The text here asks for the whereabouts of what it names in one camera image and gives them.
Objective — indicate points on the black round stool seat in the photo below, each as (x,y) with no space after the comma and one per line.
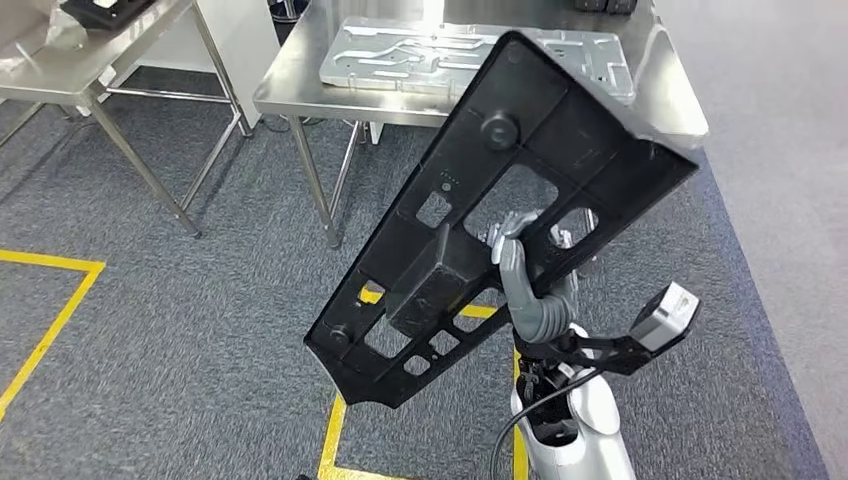
(288,10)

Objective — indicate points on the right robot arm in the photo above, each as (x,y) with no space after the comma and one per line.
(596,424)

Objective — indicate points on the stainless steel workbench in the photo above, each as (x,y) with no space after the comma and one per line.
(298,86)

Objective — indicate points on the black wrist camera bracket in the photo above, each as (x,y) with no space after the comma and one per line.
(609,354)

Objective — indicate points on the black plastic plate frame part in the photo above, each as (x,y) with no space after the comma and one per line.
(583,146)

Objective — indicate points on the aluminium fixture plate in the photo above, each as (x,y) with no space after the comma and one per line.
(397,66)

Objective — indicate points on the stainless steel side table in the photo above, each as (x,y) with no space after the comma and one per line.
(66,60)

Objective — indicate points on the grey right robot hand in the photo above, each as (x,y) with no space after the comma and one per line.
(513,272)

